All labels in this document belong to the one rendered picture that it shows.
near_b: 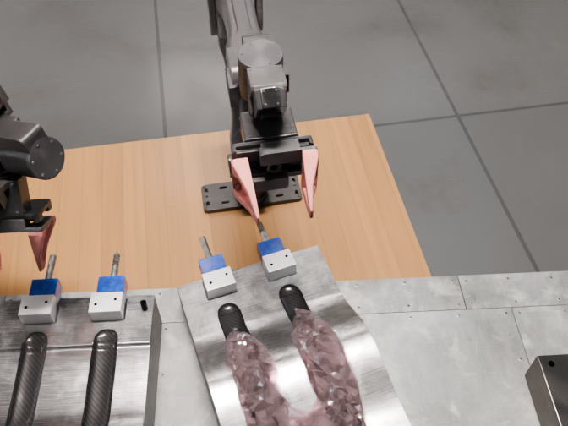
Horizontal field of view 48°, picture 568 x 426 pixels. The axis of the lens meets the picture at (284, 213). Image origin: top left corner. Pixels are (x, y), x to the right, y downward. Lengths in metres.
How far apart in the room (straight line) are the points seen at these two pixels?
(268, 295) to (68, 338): 0.33
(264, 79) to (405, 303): 0.56
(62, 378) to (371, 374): 0.46
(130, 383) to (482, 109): 2.13
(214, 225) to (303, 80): 1.66
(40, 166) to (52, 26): 2.50
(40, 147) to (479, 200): 1.84
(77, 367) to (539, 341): 0.76
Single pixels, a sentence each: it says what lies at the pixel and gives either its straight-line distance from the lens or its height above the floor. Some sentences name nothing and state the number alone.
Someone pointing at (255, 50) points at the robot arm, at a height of 1.30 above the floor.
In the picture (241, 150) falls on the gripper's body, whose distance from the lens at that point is 0.78.
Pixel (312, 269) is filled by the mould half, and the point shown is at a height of 0.85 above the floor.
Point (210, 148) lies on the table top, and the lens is 1.40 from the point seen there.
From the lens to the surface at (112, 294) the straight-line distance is 1.05.
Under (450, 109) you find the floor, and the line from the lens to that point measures 2.79.
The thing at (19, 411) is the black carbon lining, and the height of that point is 0.88.
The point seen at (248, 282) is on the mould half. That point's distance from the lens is 1.10.
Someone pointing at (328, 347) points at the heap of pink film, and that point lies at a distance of 0.97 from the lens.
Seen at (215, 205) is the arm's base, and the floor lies 0.81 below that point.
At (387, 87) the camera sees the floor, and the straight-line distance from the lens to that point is 2.84.
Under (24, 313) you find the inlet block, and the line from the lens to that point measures 1.08.
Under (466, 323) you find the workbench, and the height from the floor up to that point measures 0.80.
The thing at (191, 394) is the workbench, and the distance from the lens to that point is 1.08.
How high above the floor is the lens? 1.78
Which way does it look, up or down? 50 degrees down
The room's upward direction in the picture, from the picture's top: straight up
